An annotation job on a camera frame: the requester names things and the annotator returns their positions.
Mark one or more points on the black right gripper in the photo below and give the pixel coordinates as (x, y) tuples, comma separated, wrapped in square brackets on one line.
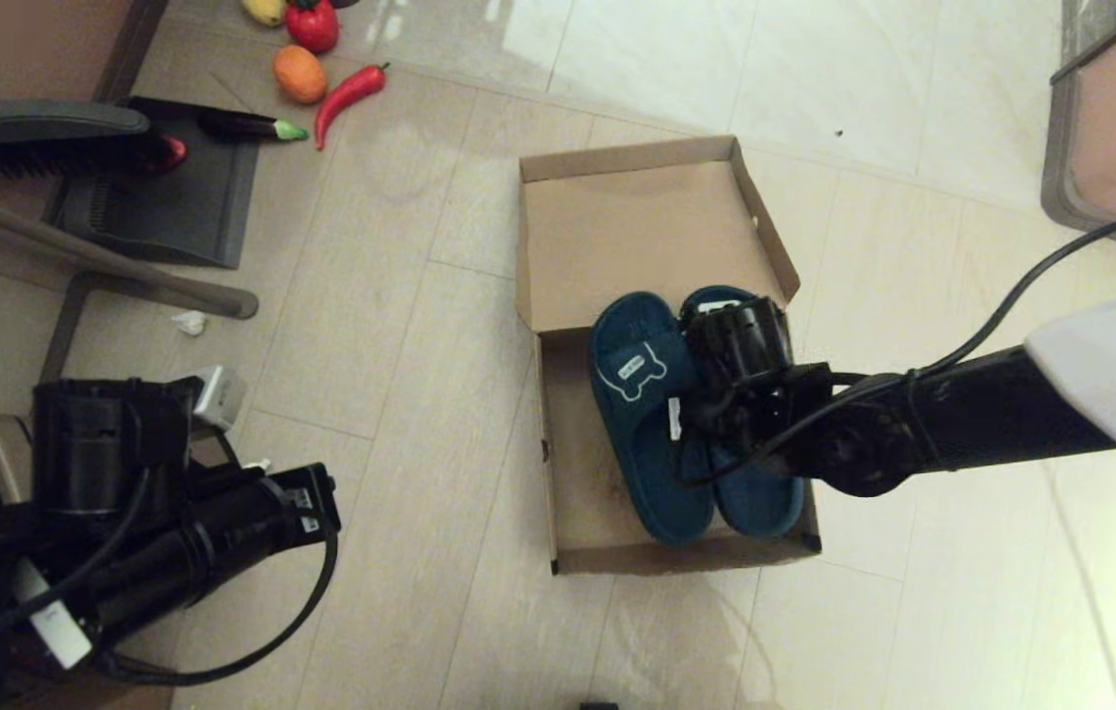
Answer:
[(740, 345)]

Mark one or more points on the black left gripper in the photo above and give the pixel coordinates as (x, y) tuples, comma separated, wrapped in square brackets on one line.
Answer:
[(104, 444)]

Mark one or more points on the dark blue bear-print slipper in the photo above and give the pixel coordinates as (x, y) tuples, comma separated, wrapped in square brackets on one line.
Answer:
[(760, 503), (652, 473)]

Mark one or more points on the brown cardboard shoe box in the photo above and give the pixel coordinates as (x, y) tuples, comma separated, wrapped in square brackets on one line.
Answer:
[(617, 227)]

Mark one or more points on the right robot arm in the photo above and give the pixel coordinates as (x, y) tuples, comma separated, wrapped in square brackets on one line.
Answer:
[(962, 419)]

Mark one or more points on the brown plastic trash bin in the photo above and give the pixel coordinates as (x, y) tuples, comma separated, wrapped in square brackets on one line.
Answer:
[(6, 444)]

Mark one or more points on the dark grey dustpan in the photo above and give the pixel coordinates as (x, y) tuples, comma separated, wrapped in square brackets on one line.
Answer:
[(183, 212)]

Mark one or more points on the small red toy vegetable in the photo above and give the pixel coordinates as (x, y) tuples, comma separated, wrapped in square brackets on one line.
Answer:
[(174, 155)]

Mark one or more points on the dark grey broom brush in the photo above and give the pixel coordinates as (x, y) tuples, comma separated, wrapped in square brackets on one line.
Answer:
[(45, 128)]

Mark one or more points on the purple toy eggplant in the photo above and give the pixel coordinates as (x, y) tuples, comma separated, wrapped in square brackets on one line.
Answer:
[(243, 125)]

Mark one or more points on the orange toy fruit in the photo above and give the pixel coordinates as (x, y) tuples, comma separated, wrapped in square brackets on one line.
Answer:
[(300, 74)]

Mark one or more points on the red toy chili pepper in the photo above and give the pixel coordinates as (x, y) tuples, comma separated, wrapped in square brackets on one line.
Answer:
[(343, 95)]

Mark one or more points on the yellow toy fruit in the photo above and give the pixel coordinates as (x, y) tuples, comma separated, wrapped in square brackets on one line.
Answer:
[(264, 10)]

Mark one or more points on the red toy bell pepper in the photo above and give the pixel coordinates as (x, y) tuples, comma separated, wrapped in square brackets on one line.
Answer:
[(312, 25)]

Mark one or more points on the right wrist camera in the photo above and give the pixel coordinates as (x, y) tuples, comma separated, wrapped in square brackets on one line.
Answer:
[(719, 307)]

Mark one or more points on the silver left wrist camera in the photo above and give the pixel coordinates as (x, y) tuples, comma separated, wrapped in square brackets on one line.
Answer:
[(220, 394)]

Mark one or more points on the brown metal chair frame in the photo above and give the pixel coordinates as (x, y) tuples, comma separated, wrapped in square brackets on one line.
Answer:
[(124, 261)]

